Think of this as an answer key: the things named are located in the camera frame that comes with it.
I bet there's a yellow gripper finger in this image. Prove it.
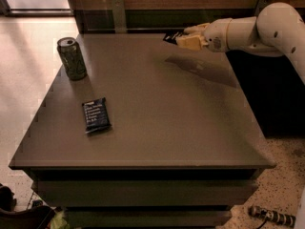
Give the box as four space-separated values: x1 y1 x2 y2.
184 23 210 34
175 34 208 51

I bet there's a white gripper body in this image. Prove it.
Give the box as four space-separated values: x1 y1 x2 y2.
203 18 232 52

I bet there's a black chocolate rxbar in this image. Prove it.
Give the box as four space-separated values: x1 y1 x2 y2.
163 31 183 45

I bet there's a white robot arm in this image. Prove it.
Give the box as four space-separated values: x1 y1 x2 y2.
173 2 305 83

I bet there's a blue rxbar packet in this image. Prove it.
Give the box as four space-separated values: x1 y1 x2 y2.
82 97 111 134

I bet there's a green soda can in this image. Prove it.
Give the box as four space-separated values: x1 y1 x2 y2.
57 37 87 81

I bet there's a grey drawer cabinet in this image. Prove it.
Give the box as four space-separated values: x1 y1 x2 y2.
10 34 275 229

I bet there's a striped cylindrical tool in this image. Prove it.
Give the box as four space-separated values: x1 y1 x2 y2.
248 206 295 228

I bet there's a dark chair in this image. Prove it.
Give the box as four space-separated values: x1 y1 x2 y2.
0 184 55 229

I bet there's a right metal bracket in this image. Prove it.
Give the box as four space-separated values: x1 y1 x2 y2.
254 0 273 16

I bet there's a metal bracket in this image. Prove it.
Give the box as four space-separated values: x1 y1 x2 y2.
254 0 273 16
112 0 127 33

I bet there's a left metal bracket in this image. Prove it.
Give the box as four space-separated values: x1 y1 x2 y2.
112 0 127 33

